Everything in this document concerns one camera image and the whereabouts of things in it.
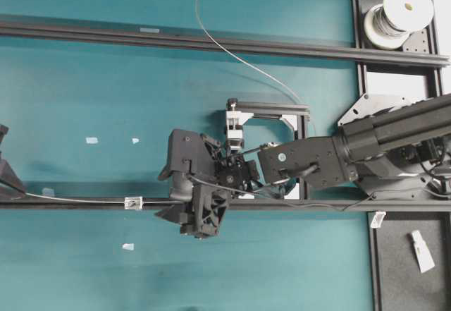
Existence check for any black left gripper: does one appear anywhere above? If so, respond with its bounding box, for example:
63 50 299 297
154 129 260 239

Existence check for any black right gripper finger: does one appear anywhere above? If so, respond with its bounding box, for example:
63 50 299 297
1 159 26 200
0 124 9 143

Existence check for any small silver metal fitting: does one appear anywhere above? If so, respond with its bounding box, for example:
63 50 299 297
124 197 144 211

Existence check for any thin grey wire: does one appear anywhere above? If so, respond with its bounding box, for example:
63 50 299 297
20 0 304 206

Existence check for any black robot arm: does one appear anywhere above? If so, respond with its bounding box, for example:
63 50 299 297
1 94 450 238

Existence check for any white tape label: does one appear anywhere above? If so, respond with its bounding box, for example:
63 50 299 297
369 211 386 229

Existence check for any white paper tag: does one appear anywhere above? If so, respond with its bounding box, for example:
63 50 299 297
411 230 435 274

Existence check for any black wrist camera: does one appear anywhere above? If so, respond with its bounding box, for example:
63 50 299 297
169 171 193 202

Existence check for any black aluminium rail near fitting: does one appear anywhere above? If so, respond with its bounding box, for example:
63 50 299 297
0 196 451 213

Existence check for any white clamp bracket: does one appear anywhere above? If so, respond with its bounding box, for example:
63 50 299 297
225 98 254 152

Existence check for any black aluminium rail far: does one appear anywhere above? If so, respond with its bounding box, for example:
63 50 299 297
1 14 450 68

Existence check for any black small square frame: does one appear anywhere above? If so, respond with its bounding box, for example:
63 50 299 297
225 100 310 201

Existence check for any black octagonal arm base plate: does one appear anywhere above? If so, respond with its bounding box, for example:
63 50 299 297
334 94 450 200

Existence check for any black cross rail frame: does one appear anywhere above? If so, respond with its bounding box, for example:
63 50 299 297
338 0 450 310

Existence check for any white wire spool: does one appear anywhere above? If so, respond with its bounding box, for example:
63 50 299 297
364 0 434 50

